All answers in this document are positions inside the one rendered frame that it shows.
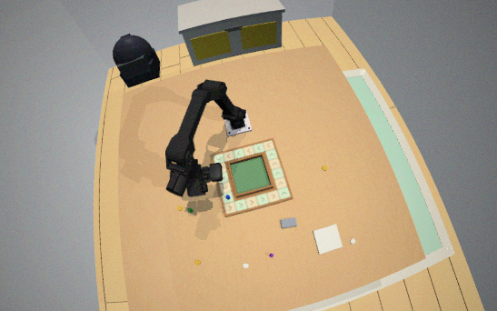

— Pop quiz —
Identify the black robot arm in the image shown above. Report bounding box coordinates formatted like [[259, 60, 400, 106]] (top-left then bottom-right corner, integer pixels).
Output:
[[165, 79, 246, 197]]

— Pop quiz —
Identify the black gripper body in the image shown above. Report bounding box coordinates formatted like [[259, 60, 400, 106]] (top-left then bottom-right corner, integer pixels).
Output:
[[188, 159, 223, 183]]

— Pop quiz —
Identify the white square tile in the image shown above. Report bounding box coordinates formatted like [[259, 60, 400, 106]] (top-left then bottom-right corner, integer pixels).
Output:
[[313, 224, 343, 255]]

